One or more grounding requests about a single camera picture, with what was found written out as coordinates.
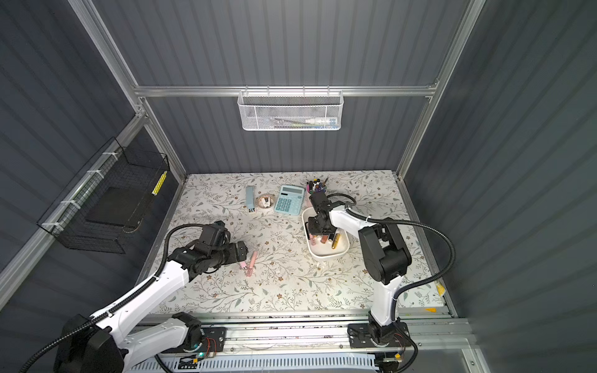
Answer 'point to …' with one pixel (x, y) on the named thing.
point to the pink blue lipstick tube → (242, 264)
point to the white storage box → (326, 249)
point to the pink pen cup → (313, 187)
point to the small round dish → (265, 200)
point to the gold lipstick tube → (335, 241)
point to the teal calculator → (290, 200)
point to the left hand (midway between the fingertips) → (238, 253)
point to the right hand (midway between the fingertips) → (317, 229)
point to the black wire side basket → (108, 200)
